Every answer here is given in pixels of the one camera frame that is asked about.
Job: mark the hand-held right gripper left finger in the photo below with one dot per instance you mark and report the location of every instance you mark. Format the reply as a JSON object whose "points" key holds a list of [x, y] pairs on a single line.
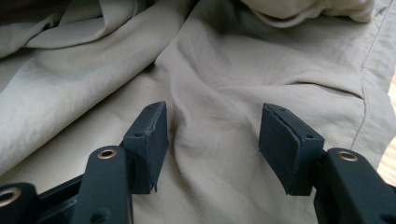
{"points": [[149, 146]]}

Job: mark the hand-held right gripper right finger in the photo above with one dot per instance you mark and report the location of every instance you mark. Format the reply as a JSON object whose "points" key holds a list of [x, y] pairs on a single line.
{"points": [[286, 149]]}

